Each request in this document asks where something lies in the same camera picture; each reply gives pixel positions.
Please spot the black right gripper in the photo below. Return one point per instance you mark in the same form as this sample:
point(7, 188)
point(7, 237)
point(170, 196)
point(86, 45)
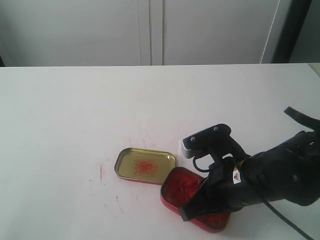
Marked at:
point(235, 180)

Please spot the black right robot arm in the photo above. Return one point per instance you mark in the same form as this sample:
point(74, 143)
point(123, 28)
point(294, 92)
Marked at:
point(289, 171)

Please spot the red ink pad tin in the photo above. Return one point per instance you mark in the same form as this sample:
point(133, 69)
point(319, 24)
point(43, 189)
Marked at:
point(178, 188)

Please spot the white paper sheet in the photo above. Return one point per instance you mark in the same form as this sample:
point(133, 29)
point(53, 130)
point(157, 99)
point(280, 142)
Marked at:
point(202, 163)

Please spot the gold tin lid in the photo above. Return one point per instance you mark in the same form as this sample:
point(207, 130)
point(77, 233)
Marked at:
point(144, 165)

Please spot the white cabinet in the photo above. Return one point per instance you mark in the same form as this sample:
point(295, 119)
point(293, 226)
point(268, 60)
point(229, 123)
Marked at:
point(134, 32)

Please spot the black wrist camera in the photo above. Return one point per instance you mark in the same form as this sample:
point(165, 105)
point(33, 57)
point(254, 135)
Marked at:
point(214, 140)

